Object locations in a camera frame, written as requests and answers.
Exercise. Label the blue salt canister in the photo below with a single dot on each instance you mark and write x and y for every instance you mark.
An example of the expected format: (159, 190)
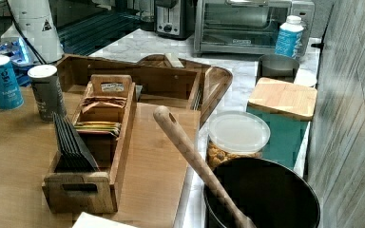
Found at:
(10, 93)

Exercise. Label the black tea bag packets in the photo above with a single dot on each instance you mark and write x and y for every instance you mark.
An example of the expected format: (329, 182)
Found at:
(74, 154)

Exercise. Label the black silver toaster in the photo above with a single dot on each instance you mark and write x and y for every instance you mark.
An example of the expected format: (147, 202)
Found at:
(175, 19)

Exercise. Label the colourful tea bag packets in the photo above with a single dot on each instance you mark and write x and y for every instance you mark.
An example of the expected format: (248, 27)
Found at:
(112, 128)

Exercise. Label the white paper sheet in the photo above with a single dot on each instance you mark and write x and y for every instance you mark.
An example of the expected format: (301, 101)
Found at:
(86, 220)

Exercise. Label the clear plastic snack jar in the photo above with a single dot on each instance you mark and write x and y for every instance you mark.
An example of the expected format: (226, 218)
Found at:
(235, 134)

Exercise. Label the silver toaster oven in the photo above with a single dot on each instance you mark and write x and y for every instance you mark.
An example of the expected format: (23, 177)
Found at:
(248, 26)

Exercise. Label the wooden spoon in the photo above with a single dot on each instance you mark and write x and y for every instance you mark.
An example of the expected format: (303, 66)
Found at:
(171, 127)

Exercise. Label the wooden drawer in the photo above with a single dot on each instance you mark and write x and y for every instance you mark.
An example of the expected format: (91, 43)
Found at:
(90, 152)

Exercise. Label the wooden serving tray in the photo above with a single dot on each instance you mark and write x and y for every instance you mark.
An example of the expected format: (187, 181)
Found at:
(214, 88)

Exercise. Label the grey pepper canister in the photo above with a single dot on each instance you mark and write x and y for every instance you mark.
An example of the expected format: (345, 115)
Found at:
(47, 92)

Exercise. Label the white and blue bottle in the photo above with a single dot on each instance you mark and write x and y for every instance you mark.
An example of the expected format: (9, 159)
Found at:
(289, 38)

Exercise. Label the small wooden block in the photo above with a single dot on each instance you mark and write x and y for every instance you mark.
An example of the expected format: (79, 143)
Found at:
(173, 60)

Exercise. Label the black utensil pot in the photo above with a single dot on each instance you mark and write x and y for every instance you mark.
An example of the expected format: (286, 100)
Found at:
(270, 194)

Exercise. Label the teal canister with wooden lid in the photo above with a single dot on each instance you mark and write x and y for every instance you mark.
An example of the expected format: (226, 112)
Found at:
(287, 109)

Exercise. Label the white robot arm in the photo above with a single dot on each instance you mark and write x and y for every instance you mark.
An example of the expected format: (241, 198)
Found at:
(32, 21)

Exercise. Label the grey metal cup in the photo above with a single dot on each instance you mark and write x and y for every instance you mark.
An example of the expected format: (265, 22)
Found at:
(278, 67)

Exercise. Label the brown tea bag packets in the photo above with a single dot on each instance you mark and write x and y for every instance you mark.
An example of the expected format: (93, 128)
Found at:
(92, 102)

